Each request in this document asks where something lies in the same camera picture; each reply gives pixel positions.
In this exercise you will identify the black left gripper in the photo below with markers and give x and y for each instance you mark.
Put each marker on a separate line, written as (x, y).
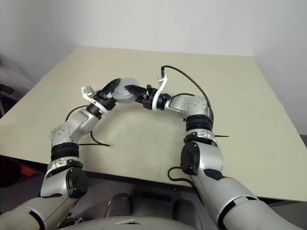
(108, 103)

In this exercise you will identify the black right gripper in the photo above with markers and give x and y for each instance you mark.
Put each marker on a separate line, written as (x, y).
(146, 101)

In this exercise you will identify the grey round motor lid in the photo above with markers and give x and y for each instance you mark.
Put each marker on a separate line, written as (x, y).
(123, 94)

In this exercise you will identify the black zip tie left arm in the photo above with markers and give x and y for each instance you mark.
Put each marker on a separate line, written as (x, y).
(86, 144)

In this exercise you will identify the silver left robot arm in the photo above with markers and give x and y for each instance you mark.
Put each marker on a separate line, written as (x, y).
(76, 122)

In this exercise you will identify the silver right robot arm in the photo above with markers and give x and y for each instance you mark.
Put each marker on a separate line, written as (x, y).
(206, 158)

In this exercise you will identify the black zip tie right arm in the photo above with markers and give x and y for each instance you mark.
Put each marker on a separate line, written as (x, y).
(221, 136)

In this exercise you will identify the dark rounded shape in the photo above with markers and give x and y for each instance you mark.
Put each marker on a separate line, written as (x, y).
(119, 206)

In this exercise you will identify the red object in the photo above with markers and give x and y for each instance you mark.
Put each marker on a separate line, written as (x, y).
(27, 171)

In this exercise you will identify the grey robot torso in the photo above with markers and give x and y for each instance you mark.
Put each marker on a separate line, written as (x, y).
(134, 224)

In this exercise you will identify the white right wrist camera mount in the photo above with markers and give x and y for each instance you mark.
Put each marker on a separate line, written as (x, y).
(155, 99)

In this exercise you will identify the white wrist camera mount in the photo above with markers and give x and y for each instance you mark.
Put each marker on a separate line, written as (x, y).
(155, 99)
(83, 91)

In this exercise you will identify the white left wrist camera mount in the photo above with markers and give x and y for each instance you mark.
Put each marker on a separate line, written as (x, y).
(83, 91)

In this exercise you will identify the black table frame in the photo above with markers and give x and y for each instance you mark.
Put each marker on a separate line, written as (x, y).
(144, 180)

